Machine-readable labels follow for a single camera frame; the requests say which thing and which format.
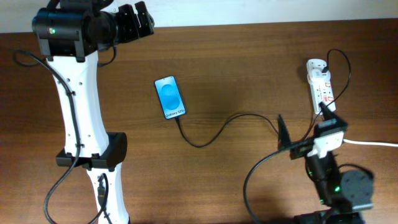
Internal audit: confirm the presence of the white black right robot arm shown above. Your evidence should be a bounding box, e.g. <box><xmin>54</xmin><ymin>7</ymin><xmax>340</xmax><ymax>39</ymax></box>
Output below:
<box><xmin>277</xmin><ymin>103</ymin><xmax>374</xmax><ymax>223</ymax></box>

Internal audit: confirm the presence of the white power strip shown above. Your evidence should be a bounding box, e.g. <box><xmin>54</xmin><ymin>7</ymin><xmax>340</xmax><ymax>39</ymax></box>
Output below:
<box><xmin>306</xmin><ymin>58</ymin><xmax>337</xmax><ymax>115</ymax></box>

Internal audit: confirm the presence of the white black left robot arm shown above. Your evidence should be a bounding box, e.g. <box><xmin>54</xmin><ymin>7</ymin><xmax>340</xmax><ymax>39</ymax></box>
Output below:
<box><xmin>32</xmin><ymin>0</ymin><xmax>154</xmax><ymax>223</ymax></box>

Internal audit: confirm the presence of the black charger cable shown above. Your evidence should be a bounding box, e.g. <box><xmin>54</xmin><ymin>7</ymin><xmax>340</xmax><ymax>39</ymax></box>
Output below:
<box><xmin>174</xmin><ymin>49</ymin><xmax>351</xmax><ymax>149</ymax></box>

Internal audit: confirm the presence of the white USB charger adapter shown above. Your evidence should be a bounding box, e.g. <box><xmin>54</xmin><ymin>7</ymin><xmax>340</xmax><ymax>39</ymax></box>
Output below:
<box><xmin>306</xmin><ymin>58</ymin><xmax>331</xmax><ymax>85</ymax></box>

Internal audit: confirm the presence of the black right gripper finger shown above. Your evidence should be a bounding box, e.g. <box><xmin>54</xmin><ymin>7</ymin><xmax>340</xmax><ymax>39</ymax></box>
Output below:
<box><xmin>277</xmin><ymin>115</ymin><xmax>292</xmax><ymax>149</ymax></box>
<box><xmin>318</xmin><ymin>102</ymin><xmax>338</xmax><ymax>124</ymax></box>

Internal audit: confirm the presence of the blue Galaxy smartphone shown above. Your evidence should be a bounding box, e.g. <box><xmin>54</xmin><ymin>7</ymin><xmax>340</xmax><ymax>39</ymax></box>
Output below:
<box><xmin>154</xmin><ymin>76</ymin><xmax>187</xmax><ymax>119</ymax></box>

